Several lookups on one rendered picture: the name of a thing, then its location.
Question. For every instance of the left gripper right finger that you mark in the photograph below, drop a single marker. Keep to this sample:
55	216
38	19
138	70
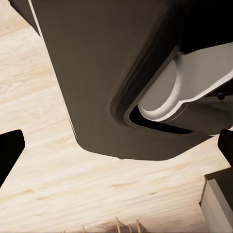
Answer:
225	144

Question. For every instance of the fridge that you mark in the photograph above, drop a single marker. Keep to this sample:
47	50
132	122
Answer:
217	201

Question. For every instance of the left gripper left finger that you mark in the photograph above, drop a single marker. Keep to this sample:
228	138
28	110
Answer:
12	145

